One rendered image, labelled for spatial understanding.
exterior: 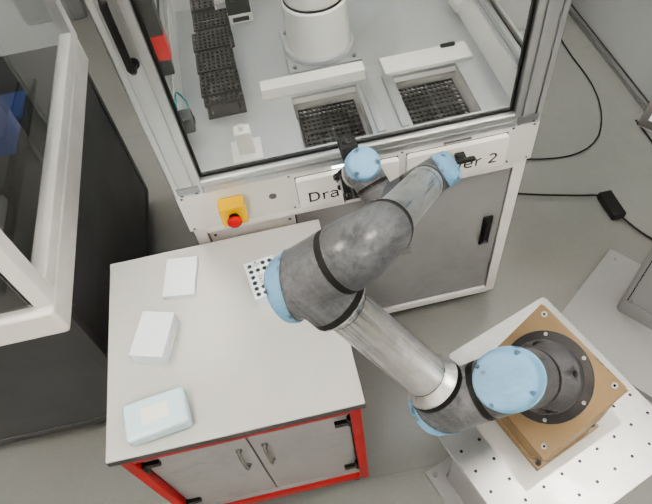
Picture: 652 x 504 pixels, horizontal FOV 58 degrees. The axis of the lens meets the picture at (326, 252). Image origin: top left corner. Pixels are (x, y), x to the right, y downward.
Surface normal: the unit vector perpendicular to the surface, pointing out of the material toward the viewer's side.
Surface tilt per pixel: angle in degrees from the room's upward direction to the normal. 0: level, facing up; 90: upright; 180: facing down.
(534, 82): 90
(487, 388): 33
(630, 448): 0
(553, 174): 0
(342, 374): 0
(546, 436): 41
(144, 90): 90
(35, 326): 90
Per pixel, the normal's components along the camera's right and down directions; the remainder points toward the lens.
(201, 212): 0.20, 0.79
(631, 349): -0.12, -0.55
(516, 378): -0.52, -0.19
